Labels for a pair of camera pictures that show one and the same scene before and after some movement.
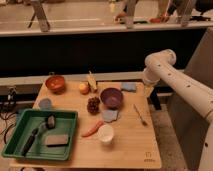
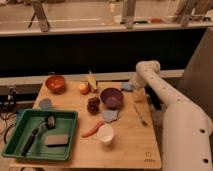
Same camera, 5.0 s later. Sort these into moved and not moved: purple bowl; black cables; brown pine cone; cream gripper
Moved: cream gripper
Not moved: purple bowl; brown pine cone; black cables
